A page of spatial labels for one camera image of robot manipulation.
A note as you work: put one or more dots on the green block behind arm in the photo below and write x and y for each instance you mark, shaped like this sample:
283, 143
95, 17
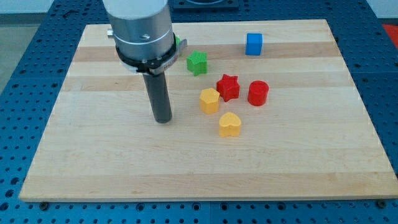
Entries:
178, 41

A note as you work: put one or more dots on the blue cube block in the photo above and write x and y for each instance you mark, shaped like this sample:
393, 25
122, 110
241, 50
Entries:
254, 43

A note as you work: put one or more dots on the yellow hexagon block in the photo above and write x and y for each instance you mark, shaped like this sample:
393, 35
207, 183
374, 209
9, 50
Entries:
209, 100

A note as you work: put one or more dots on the red cylinder block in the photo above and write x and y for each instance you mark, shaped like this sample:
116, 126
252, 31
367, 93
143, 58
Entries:
258, 92

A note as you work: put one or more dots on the green star block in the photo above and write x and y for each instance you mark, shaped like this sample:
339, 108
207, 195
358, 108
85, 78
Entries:
197, 63

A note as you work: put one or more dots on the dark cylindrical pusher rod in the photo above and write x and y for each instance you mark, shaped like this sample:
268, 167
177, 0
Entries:
157, 91

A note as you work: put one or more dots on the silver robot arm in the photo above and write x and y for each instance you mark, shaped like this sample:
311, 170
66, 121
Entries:
146, 44

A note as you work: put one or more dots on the wooden board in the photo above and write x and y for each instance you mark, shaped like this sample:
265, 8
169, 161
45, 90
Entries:
312, 139

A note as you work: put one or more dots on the red star block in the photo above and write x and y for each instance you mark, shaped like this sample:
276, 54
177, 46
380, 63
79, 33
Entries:
228, 87

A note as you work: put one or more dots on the black gripper mounting flange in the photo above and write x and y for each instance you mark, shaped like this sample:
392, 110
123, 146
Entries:
154, 66

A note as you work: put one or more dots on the yellow heart block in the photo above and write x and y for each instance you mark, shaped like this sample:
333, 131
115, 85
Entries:
229, 125

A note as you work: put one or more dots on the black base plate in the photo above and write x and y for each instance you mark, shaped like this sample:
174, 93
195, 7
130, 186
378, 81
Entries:
204, 4

